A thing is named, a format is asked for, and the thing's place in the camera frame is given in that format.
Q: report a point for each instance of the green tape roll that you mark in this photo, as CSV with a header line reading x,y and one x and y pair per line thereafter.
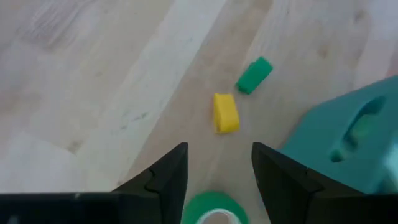
x,y
202,203

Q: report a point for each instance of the yellow mini stapler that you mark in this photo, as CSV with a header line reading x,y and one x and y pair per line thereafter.
x,y
226,113

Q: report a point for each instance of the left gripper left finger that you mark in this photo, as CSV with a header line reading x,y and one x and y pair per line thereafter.
x,y
168,174

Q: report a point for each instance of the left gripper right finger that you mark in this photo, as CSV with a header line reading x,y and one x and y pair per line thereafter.
x,y
280,180

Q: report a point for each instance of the teal plastic bin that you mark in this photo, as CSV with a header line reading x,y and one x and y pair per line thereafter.
x,y
317,155

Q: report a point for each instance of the green mini stapler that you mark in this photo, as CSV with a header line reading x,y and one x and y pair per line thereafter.
x,y
253,76

